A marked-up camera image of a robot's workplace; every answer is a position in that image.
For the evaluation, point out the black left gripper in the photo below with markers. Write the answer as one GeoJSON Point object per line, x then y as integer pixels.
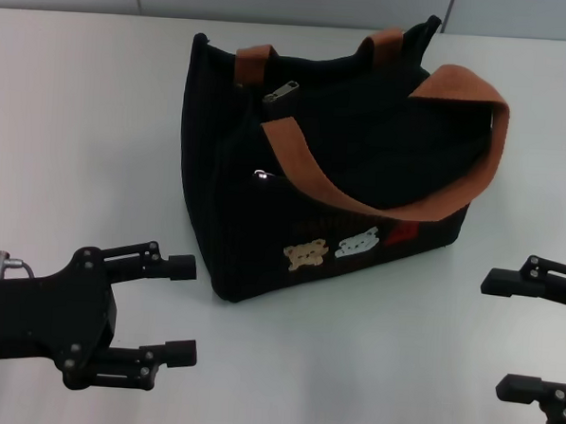
{"type": "Point", "coordinates": [45, 313]}

